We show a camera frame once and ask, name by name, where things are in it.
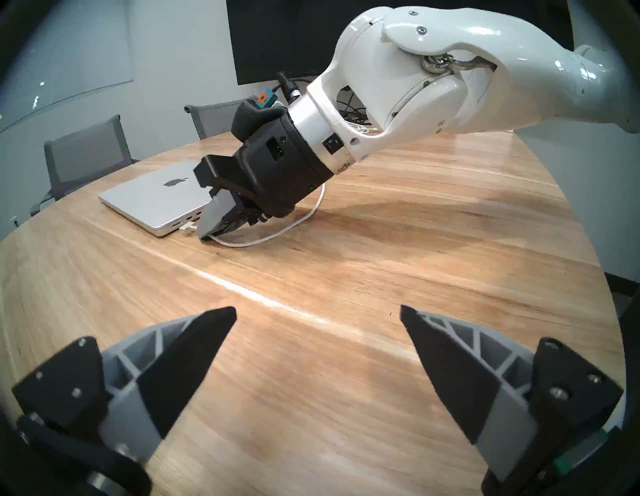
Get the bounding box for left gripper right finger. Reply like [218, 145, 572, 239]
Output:
[400, 305, 624, 483]

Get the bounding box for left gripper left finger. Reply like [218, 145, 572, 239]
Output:
[11, 306, 238, 463]

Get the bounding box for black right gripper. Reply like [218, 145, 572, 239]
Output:
[194, 113, 335, 243]

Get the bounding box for white MagSafe charging cable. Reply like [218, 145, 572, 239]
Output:
[180, 182, 327, 249]

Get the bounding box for silver MacBook laptop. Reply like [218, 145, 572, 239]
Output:
[98, 160, 216, 238]

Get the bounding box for armless grey mesh chair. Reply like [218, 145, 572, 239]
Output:
[184, 99, 247, 142]

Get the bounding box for grey mesh chair with armrests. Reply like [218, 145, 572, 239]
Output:
[30, 115, 141, 218]

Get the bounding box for large black TV screen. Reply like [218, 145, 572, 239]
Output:
[226, 0, 575, 87]

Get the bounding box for clean glass whiteboard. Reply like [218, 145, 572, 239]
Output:
[0, 0, 135, 135]

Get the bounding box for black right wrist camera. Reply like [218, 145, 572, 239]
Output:
[231, 87, 291, 145]

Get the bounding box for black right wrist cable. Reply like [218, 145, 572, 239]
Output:
[276, 71, 307, 103]

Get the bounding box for black tangled cables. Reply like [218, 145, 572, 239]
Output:
[337, 86, 372, 125]

